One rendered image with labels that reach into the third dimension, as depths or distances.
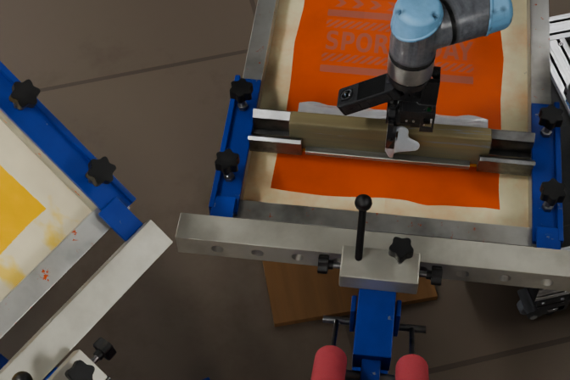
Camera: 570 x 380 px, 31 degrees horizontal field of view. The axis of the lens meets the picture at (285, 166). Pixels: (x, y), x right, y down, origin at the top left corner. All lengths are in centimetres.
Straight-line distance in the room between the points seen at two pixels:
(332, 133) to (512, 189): 34
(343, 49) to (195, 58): 133
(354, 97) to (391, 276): 31
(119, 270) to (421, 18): 59
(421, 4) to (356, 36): 51
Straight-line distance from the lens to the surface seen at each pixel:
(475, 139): 180
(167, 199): 300
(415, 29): 156
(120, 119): 319
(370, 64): 202
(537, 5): 212
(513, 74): 204
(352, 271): 162
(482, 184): 187
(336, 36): 207
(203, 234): 170
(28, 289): 157
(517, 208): 186
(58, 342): 152
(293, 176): 186
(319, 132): 181
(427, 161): 184
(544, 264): 170
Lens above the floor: 249
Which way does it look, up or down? 55 degrees down
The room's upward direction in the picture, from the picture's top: 2 degrees counter-clockwise
